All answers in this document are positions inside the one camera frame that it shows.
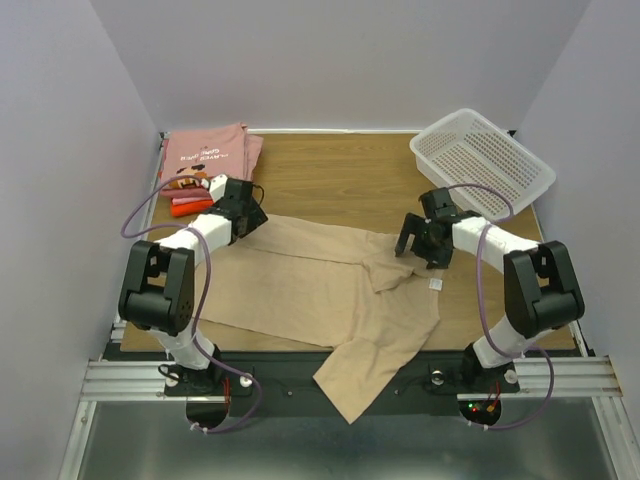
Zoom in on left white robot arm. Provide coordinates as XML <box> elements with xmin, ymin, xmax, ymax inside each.
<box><xmin>118</xmin><ymin>174</ymin><xmax>268</xmax><ymax>395</ymax></box>

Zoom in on aluminium frame rail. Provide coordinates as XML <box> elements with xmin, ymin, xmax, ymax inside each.
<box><xmin>80</xmin><ymin>361</ymin><xmax>166</xmax><ymax>402</ymax></box>

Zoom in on pink printed folded t-shirt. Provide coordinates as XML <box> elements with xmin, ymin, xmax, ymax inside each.
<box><xmin>160</xmin><ymin>123</ymin><xmax>263</xmax><ymax>182</ymax></box>

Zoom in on white plastic basket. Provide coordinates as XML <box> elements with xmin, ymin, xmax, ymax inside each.
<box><xmin>409</xmin><ymin>108</ymin><xmax>556</xmax><ymax>221</ymax></box>

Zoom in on orange folded t-shirt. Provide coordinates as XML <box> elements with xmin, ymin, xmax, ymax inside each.
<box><xmin>169</xmin><ymin>199</ymin><xmax>213</xmax><ymax>218</ymax></box>

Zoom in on light pink folded t-shirt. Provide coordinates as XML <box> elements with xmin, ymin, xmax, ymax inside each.
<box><xmin>171</xmin><ymin>197</ymin><xmax>207</xmax><ymax>205</ymax></box>

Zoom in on beige t-shirt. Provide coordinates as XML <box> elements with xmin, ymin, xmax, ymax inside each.
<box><xmin>201</xmin><ymin>215</ymin><xmax>440</xmax><ymax>423</ymax></box>

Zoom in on dark pink folded t-shirt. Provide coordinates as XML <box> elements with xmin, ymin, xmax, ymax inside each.
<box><xmin>159</xmin><ymin>187</ymin><xmax>210</xmax><ymax>199</ymax></box>

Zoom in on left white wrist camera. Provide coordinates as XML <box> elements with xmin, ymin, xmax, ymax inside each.
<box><xmin>200</xmin><ymin>174</ymin><xmax>228</xmax><ymax>203</ymax></box>

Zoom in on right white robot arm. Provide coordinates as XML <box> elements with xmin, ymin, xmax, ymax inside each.
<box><xmin>395</xmin><ymin>186</ymin><xmax>585</xmax><ymax>390</ymax></box>

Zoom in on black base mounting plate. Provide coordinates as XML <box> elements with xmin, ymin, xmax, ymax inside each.
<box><xmin>157</xmin><ymin>351</ymin><xmax>520</xmax><ymax>417</ymax></box>

